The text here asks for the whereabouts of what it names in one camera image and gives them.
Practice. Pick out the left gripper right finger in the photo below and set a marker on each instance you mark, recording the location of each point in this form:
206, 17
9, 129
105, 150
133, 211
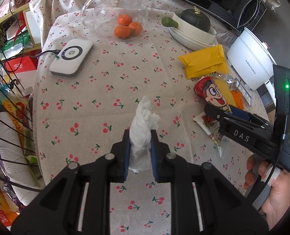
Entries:
203, 200

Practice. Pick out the tangerine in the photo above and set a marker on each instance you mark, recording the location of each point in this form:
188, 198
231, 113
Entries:
124, 19
123, 32
136, 29

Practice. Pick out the cherry print tablecloth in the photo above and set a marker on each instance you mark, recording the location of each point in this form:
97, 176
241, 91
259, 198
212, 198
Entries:
80, 119

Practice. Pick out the red white candy wrapper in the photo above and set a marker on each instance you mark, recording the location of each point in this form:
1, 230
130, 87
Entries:
211, 128

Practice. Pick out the paper towel roll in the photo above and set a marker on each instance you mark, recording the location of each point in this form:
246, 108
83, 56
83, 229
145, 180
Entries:
16, 167

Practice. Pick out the black microwave oven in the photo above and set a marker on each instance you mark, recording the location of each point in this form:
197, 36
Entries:
216, 0

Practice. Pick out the right tangerine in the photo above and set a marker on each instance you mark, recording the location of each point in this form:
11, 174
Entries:
136, 29

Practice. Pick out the red milk drink can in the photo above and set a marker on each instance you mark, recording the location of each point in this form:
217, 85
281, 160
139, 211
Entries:
208, 90

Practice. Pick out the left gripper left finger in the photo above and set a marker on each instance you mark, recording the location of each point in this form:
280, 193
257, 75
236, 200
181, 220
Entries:
76, 201

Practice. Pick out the white tissue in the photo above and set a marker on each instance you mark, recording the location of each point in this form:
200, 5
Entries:
140, 136

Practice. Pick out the dark green pumpkin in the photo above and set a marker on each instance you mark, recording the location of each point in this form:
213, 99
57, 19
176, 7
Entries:
196, 18

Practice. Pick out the yellow green sponge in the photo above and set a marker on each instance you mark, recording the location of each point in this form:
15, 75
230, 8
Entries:
225, 91

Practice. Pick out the orange peel piece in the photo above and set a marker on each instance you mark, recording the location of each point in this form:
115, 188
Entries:
238, 99

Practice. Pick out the white electric cooking pot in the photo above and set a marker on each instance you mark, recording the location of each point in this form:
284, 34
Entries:
252, 62

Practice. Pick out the black wire rack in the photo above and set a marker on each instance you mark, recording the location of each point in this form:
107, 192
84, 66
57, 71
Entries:
19, 109

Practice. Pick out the upper white plate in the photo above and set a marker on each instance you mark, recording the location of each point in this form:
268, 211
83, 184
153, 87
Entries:
189, 42

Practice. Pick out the yellow snack bag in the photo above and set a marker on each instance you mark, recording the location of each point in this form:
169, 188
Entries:
204, 62

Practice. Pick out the left tangerine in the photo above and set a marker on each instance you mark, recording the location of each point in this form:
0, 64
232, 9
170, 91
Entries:
123, 32

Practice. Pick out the crumpled foil wrapper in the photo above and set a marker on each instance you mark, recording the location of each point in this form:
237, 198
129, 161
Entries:
225, 77

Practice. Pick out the person's right hand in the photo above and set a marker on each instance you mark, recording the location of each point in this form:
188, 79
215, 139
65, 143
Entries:
278, 201

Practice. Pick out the white bowl with green handle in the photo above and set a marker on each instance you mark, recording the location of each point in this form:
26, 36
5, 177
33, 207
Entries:
179, 25

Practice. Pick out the top tangerine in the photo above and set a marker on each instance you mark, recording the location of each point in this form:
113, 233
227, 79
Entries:
124, 19

